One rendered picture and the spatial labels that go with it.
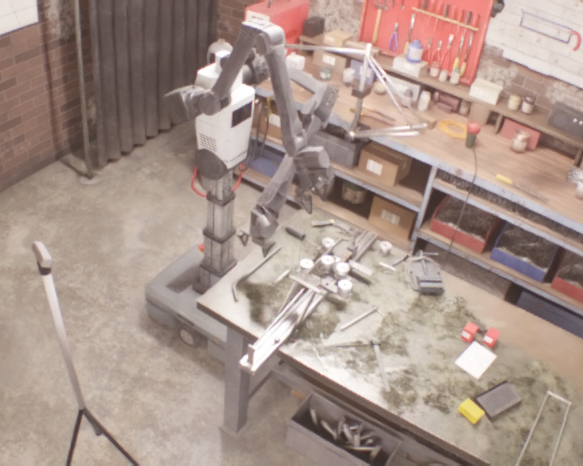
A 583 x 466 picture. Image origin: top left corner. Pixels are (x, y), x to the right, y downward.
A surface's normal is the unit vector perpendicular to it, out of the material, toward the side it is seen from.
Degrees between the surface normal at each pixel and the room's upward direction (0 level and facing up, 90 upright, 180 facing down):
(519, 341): 0
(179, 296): 0
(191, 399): 0
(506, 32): 90
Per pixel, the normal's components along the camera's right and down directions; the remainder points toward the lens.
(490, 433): 0.11, -0.78
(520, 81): -0.55, 0.48
